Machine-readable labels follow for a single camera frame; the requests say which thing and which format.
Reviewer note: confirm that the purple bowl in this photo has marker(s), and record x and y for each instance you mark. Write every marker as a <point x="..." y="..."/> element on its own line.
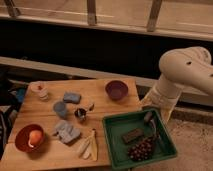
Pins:
<point x="116" y="89"/>

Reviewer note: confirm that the dark grape bunch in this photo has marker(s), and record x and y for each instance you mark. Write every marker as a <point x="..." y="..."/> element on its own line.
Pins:
<point x="142" y="150"/>

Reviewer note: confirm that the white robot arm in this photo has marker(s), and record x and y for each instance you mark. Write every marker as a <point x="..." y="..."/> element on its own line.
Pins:
<point x="180" y="68"/>

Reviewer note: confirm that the metal spoon in tray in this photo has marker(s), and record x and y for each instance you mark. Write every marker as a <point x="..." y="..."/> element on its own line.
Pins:
<point x="149" y="120"/>

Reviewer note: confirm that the red bowl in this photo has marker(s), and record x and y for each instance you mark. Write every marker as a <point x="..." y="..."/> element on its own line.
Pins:
<point x="22" y="137"/>

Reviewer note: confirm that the blue cup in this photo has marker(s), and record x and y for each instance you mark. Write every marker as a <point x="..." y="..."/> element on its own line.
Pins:
<point x="60" y="109"/>

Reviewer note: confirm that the cream plastic spoon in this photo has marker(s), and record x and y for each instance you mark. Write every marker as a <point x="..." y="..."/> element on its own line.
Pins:
<point x="87" y="153"/>

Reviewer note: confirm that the blue sponge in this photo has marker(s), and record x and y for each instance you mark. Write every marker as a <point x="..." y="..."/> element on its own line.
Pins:
<point x="70" y="97"/>

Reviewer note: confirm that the grey blue cloth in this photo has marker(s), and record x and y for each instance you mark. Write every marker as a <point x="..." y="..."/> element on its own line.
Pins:
<point x="66" y="132"/>

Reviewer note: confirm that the green plastic tray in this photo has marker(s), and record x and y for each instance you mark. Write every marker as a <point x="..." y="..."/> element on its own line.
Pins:
<point x="116" y="126"/>

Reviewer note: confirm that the brown chocolate bar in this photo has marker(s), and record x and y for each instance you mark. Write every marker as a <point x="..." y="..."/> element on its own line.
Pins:
<point x="132" y="135"/>

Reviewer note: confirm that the yellow plastic fork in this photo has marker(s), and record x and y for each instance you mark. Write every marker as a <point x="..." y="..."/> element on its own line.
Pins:
<point x="94" y="149"/>

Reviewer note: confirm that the small metal measuring cup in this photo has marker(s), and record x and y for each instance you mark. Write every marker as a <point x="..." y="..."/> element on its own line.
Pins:
<point x="81" y="112"/>

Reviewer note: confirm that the orange fruit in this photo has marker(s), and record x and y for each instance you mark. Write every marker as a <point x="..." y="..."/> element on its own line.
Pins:
<point x="35" y="137"/>

